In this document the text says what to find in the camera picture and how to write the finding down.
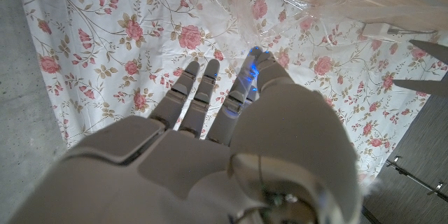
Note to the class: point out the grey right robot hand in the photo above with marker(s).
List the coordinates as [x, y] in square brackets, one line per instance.
[210, 168]

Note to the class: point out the floral backdrop cloth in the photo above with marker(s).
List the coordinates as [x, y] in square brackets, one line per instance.
[140, 42]

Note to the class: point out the white power strip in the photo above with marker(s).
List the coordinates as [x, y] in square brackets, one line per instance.
[376, 29]

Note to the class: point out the black frame bar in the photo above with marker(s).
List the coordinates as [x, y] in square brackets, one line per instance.
[414, 178]

